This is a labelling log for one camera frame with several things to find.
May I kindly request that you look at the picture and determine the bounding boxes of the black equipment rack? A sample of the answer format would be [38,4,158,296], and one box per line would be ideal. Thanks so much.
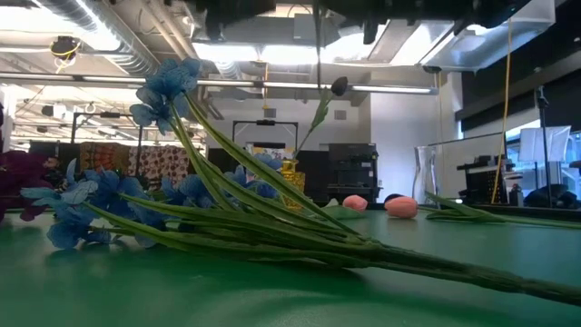
[456,155,517,205]

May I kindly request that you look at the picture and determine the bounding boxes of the dark heap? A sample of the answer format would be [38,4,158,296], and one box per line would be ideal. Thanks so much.
[523,183,581,210]

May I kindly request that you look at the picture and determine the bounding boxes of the white floral cloth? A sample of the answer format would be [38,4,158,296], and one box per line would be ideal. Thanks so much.
[246,143,294,161]

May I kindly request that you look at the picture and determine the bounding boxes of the black light stand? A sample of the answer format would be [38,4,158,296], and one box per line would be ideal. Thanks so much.
[534,84,554,208]

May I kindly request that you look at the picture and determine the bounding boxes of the long ceiling light bar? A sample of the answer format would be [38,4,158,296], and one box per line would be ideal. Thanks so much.
[0,71,439,95]

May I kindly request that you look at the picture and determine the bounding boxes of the yellow glass vase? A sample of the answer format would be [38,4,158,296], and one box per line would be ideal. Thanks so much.
[277,158,308,213]

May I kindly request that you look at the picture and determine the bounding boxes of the clear glass vase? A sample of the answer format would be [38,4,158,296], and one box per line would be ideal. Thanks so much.
[411,144,440,206]

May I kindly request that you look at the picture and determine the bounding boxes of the person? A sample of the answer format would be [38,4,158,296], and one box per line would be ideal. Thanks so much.
[44,155,67,188]

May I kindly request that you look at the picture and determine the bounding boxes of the black ceiling device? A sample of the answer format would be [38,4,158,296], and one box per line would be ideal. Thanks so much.
[48,35,83,74]

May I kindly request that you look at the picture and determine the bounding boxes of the silver metal hood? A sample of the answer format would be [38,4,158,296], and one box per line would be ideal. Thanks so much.
[419,17,557,74]

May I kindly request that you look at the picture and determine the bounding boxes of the white flat panel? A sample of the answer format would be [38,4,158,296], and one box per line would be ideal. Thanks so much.
[518,125,573,164]

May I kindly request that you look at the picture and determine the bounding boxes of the black artificial tulip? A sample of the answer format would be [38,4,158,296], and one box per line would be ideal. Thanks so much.
[292,75,350,161]

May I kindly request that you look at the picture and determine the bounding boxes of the pale pink artificial tulip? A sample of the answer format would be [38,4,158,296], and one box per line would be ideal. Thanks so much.
[383,190,581,231]
[315,193,369,221]

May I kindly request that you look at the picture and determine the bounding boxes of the black gantry frame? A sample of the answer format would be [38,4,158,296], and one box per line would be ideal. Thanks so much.
[231,119,300,154]
[69,110,145,146]

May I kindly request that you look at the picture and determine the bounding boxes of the magenta artificial flower bunch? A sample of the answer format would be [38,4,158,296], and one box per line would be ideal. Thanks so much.
[0,150,52,224]

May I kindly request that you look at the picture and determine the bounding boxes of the yellow hanging cable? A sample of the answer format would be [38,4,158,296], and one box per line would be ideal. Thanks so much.
[491,20,513,205]

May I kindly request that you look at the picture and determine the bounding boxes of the black cabinet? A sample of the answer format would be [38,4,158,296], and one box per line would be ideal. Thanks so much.
[326,143,381,203]

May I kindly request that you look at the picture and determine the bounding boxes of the silver ventilation duct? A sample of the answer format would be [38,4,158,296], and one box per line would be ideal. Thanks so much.
[38,0,160,76]

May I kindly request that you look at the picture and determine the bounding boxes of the green table mat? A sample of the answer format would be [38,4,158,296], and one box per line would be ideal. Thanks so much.
[0,206,581,327]

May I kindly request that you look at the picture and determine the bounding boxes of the frosted partition panel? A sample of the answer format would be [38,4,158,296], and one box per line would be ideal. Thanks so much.
[429,131,508,201]

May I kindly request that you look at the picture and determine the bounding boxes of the brown dotted cloth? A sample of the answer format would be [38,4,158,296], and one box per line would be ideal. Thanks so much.
[128,144,192,183]

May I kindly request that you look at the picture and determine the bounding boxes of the orange patterned cloth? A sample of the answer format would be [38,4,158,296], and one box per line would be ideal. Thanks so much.
[79,142,133,183]

